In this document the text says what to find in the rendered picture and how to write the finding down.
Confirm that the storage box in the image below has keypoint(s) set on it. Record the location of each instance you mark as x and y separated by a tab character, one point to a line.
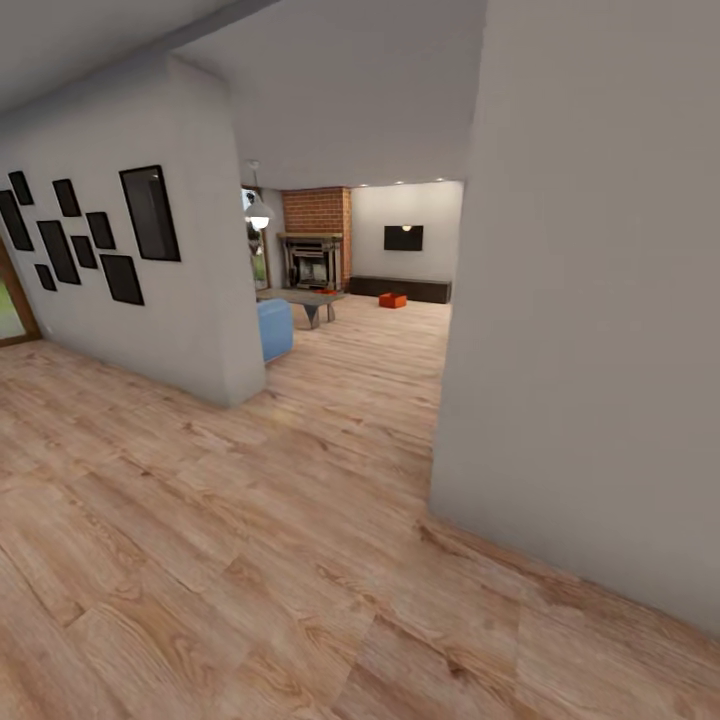
393	300

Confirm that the room light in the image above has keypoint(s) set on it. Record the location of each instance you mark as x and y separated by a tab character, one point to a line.
257	208

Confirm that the coffee table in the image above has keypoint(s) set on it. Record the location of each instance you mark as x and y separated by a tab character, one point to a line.
311	301

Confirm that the wood fireplace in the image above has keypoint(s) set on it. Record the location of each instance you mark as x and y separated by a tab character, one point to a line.
312	263

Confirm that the cabinet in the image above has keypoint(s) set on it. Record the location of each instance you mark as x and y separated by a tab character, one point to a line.
419	291

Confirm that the wall mounted tv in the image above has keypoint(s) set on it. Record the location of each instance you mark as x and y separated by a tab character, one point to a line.
407	238

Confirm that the sofa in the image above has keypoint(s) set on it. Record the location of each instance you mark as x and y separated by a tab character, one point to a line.
276	328

